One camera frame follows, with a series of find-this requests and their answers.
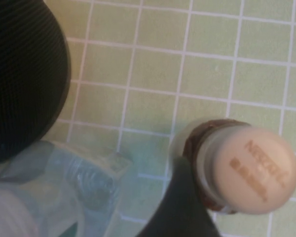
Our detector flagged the brown-neck clear bottle cream cap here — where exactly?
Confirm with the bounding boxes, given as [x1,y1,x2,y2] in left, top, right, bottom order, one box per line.
[169,118,296,215]

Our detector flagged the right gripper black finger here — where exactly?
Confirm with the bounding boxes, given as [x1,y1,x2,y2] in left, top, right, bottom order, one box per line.
[138,156,222,237]

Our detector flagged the white-cap bottle with green label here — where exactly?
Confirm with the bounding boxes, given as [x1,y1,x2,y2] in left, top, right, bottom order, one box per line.
[0,139,134,237]

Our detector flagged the black wire mesh wastebasket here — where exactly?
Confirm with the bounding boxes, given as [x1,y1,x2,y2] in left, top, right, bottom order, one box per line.
[0,0,72,166]

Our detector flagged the green checked tablecloth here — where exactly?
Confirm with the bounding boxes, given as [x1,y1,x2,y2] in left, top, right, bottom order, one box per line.
[43,0,296,237]

